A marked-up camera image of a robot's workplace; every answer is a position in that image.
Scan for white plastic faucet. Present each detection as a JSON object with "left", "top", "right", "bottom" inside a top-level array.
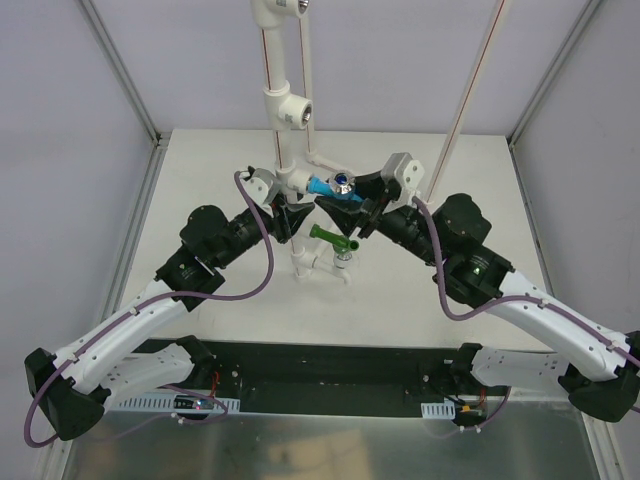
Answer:
[{"left": 312, "top": 253, "right": 354, "bottom": 286}]

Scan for white cable duct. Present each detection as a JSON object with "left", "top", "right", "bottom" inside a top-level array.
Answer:
[
  {"left": 111, "top": 393, "right": 240, "bottom": 414},
  {"left": 420, "top": 400, "right": 456, "bottom": 420}
]

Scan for green plastic faucet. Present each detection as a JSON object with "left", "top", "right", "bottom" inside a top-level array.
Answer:
[{"left": 309, "top": 224, "right": 359, "bottom": 254}]

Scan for right white cable duct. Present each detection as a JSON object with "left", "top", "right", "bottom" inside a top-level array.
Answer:
[{"left": 420, "top": 400, "right": 456, "bottom": 420}]

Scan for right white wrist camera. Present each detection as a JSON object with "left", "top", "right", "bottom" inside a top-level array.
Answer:
[{"left": 380, "top": 152, "right": 425, "bottom": 213}]

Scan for left aluminium frame post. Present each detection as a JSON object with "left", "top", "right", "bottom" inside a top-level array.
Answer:
[{"left": 75, "top": 0, "right": 170, "bottom": 147}]

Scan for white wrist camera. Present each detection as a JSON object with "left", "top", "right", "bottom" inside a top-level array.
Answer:
[
  {"left": 241, "top": 168, "right": 281, "bottom": 213},
  {"left": 380, "top": 152, "right": 425, "bottom": 213}
]

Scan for front aluminium rail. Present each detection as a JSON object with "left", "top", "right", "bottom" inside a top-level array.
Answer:
[{"left": 63, "top": 350, "right": 604, "bottom": 401}]

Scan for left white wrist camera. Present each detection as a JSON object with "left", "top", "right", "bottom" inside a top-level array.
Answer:
[{"left": 241, "top": 168, "right": 281, "bottom": 213}]

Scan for white pipe assembly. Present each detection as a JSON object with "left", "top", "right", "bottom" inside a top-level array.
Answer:
[{"left": 247, "top": 0, "right": 511, "bottom": 281}]

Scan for blue plastic faucet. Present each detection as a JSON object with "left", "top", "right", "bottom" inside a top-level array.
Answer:
[{"left": 307, "top": 172, "right": 363, "bottom": 202}]

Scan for aluminium frame post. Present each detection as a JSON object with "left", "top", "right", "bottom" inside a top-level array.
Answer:
[
  {"left": 75, "top": 0, "right": 170, "bottom": 147},
  {"left": 507, "top": 0, "right": 607, "bottom": 151}
]

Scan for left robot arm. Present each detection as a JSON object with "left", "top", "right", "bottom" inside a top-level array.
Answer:
[{"left": 23, "top": 194, "right": 314, "bottom": 448}]

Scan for right aluminium frame post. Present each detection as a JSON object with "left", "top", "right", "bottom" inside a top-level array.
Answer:
[{"left": 507, "top": 0, "right": 607, "bottom": 151}]

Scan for left white cable duct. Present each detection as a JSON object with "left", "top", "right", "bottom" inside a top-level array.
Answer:
[{"left": 111, "top": 393, "right": 240, "bottom": 414}]

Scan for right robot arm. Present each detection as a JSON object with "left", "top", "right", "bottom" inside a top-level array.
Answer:
[{"left": 315, "top": 172, "right": 639, "bottom": 423}]

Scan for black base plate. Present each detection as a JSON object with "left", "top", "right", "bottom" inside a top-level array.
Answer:
[{"left": 153, "top": 337, "right": 509, "bottom": 415}]

